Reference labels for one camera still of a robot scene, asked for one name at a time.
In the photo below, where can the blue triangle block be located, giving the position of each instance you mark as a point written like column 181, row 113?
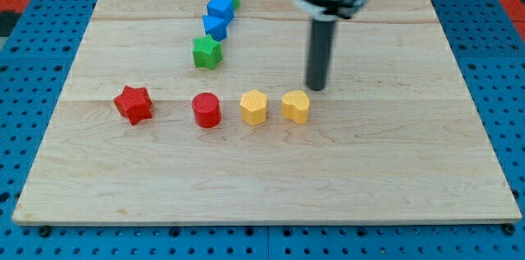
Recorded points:
column 214, row 26

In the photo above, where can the blue cube block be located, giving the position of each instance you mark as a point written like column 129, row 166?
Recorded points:
column 223, row 9

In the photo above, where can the wooden board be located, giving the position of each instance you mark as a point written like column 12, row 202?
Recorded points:
column 394, row 138

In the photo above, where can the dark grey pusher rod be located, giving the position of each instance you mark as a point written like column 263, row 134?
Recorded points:
column 320, row 42

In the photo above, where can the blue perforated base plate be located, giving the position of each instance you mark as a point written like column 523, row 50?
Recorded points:
column 39, row 52

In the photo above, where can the red star block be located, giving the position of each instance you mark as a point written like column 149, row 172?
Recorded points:
column 134, row 104

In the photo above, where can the green star block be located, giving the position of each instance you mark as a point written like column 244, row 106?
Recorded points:
column 206, row 52

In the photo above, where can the yellow heart block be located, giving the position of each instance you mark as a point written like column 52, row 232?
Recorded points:
column 295, row 106

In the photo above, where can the red cylinder block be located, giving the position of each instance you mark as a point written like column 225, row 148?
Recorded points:
column 206, row 108

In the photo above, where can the yellow hexagon block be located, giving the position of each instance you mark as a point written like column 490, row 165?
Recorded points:
column 253, row 105

